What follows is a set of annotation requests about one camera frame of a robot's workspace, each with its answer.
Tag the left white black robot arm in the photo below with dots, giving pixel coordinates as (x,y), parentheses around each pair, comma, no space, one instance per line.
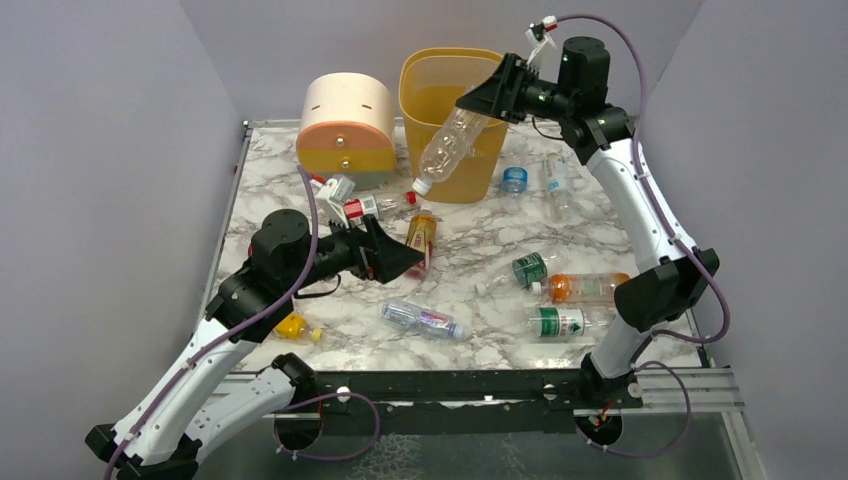
(177,425)

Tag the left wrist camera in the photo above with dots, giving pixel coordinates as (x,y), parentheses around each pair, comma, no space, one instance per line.
(331,194)

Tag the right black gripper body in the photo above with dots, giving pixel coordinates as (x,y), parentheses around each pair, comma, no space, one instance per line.
(513,87)

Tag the small blue tinted water bottle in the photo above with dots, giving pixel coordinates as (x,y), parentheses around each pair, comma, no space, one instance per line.
(428,322)

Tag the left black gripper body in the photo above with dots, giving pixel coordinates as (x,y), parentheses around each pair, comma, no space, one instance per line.
(366,251)

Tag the yellow mesh waste bin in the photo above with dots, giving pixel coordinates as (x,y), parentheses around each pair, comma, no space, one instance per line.
(430,83)

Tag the clear bottle red cap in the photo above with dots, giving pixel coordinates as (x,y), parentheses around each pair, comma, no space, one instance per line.
(381,206)

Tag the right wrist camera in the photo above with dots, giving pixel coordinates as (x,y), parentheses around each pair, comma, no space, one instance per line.
(543,45)

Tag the clear bottle green label angled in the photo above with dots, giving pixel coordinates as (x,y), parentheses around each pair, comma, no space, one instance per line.
(523,271)

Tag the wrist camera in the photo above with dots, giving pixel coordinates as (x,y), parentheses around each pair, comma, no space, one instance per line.
(543,45)
(331,194)

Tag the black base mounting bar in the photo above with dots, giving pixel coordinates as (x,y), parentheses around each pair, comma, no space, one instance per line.
(457,391)

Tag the orange label clear bottle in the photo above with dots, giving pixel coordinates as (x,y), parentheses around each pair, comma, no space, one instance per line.
(579,288)

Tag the gold red drink bottle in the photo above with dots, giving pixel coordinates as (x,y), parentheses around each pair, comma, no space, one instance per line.
(420,236)

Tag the round pink yellow drawer box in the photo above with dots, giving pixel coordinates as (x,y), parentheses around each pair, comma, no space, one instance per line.
(347,127)

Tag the clear bottle green cestbon label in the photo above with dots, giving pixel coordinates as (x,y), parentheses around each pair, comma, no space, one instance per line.
(560,323)

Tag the clear bottle blue label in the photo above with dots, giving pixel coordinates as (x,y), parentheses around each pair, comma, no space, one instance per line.
(514,180)

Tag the yellow drink bottle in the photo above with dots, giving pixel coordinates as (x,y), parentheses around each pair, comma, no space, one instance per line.
(295,328)

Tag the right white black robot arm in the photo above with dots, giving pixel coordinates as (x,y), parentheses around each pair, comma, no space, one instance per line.
(673,270)

